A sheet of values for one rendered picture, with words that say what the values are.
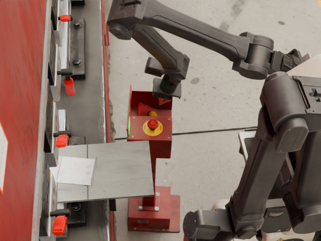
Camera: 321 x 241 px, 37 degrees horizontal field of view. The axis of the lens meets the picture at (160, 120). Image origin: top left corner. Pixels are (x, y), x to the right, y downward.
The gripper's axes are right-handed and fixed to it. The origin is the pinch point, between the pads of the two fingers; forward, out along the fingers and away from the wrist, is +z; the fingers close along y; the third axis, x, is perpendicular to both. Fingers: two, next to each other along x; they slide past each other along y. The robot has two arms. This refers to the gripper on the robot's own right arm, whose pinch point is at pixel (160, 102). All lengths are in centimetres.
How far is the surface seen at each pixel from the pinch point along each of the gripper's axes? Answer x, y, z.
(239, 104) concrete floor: -65, -64, 67
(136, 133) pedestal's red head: 12.9, 7.3, 4.0
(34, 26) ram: 38, 43, -62
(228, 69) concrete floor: -92, -60, 69
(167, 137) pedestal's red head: 14.1, -3.4, 1.3
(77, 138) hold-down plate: 24.3, 27.7, -3.9
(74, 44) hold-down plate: -17.3, 34.3, -1.6
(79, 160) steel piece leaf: 38.5, 26.6, -14.3
